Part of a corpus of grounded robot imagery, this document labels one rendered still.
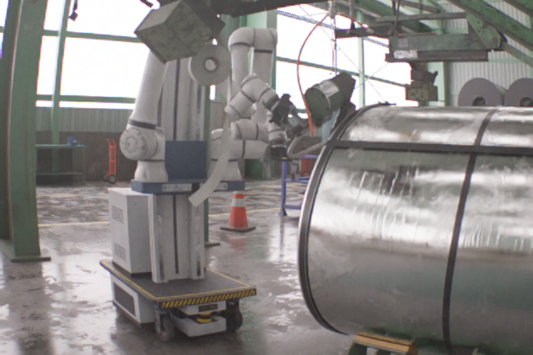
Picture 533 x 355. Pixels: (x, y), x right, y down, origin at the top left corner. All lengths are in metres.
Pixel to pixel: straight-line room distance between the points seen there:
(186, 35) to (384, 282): 1.11
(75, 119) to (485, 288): 11.40
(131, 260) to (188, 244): 0.39
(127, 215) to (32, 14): 2.39
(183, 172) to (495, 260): 1.92
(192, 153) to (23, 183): 2.12
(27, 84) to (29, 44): 0.38
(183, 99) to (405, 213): 1.64
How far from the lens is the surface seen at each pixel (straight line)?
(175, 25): 1.62
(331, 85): 2.29
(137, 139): 2.48
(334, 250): 1.99
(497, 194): 1.70
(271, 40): 2.91
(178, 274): 3.11
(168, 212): 3.00
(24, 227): 4.62
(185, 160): 2.93
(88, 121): 12.51
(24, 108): 4.54
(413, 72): 3.48
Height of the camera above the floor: 1.20
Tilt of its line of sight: 1 degrees down
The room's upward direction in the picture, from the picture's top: 1 degrees clockwise
